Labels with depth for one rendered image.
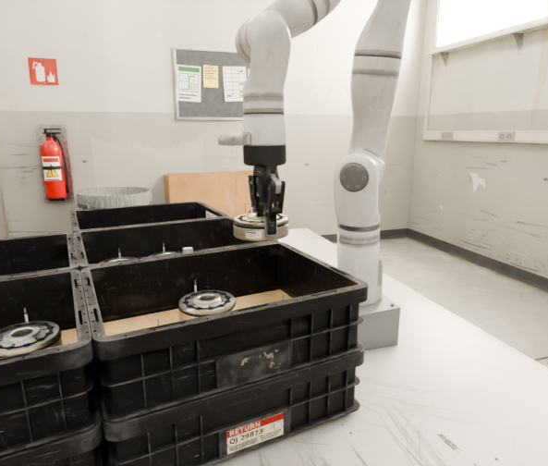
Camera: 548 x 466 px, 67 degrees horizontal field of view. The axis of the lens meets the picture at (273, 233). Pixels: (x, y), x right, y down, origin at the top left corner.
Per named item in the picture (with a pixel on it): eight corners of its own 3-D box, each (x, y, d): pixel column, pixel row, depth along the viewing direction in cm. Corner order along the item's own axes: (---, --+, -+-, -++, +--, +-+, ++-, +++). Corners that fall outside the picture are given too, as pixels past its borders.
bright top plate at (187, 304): (220, 288, 83) (220, 286, 82) (244, 306, 74) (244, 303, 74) (171, 300, 77) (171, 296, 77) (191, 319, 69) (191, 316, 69)
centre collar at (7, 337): (42, 325, 66) (42, 322, 66) (39, 339, 61) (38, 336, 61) (6, 332, 64) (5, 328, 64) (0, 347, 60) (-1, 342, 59)
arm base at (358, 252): (364, 285, 101) (366, 217, 96) (385, 301, 93) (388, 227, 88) (330, 292, 98) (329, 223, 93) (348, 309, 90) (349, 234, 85)
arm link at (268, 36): (297, 112, 67) (273, 115, 75) (297, 8, 64) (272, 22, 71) (257, 112, 64) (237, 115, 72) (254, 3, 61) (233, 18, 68)
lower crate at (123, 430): (281, 337, 95) (281, 288, 93) (365, 414, 69) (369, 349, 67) (93, 384, 78) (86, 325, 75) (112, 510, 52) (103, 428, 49)
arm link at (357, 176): (377, 154, 79) (374, 239, 85) (386, 149, 88) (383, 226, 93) (331, 153, 83) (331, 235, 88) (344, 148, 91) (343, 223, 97)
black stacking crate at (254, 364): (281, 293, 93) (281, 243, 90) (367, 355, 67) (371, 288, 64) (88, 331, 75) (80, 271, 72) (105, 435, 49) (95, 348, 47)
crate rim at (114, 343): (281, 251, 90) (281, 240, 90) (372, 300, 65) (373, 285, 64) (80, 280, 73) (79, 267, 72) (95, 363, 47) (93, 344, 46)
